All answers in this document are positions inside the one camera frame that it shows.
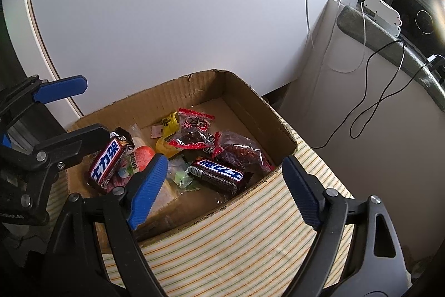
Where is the pink small sachet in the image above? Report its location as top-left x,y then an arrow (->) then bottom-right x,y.
150,124 -> 163,139

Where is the snickers bar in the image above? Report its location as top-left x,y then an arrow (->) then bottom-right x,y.
187,158 -> 244,196
88,127 -> 134,194

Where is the grey windowsill mat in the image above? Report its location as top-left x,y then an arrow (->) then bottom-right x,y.
337,6 -> 444,111

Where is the red date snack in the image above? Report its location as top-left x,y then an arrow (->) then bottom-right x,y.
167,108 -> 215,150

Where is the green candy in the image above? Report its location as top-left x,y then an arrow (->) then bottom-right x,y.
167,156 -> 201,195

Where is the white cable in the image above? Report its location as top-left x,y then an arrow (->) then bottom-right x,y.
301,0 -> 407,93

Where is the white power strip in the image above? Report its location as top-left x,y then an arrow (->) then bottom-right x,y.
364,0 -> 403,38

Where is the clear purple snack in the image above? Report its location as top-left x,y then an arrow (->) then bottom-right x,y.
212,130 -> 275,176

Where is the striped yellow table cloth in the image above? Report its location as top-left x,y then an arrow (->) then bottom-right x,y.
44,127 -> 355,297

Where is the red green egg packet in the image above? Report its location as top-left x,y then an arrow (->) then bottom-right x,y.
117,124 -> 155,182

